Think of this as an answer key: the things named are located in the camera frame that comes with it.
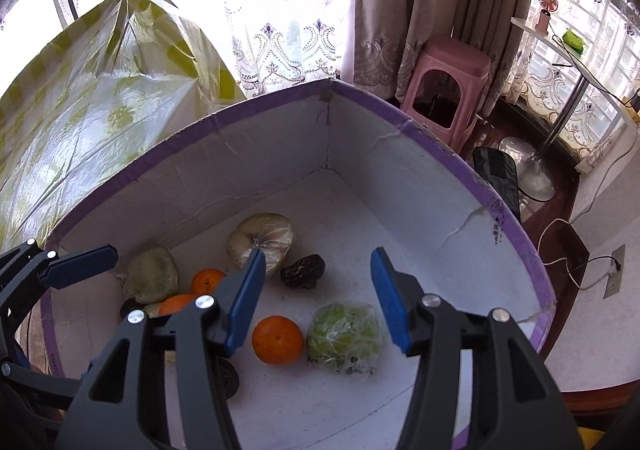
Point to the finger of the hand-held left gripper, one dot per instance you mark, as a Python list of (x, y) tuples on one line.
[(30, 382), (80, 265)]

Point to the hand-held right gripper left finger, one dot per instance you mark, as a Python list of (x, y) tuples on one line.
[(247, 302)]

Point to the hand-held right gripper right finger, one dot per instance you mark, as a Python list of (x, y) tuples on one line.
[(390, 302)]

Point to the green grapes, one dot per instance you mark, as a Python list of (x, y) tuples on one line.
[(345, 335)]

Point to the pale pomelo piece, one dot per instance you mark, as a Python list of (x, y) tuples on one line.
[(260, 235)]

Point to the plastic-wrapped green cabbage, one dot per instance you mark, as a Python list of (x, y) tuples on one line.
[(150, 275)]

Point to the white purple-rimmed cardboard box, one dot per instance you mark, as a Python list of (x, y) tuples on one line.
[(400, 210)]

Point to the orange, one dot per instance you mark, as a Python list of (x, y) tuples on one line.
[(277, 340), (206, 280), (175, 304)]

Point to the dark wrinkled avocado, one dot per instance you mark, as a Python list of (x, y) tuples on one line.
[(302, 271)]

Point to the yellow checked plastic bag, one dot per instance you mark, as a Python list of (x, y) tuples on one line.
[(100, 130)]

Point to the black bag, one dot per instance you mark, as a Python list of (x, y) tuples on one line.
[(495, 180)]

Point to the white side table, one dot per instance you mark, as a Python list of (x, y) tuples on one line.
[(537, 172)]

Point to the white socket plate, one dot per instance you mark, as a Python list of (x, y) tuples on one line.
[(614, 277)]

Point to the yellow object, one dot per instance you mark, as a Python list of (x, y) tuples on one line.
[(587, 437)]

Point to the pink plastic stool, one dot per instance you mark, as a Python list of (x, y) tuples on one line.
[(450, 60)]

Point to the white lace curtain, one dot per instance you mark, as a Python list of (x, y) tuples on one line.
[(550, 77), (280, 45)]

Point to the green packet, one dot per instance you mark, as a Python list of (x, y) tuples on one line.
[(574, 41)]

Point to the pink mini fan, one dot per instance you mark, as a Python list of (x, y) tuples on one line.
[(544, 20)]

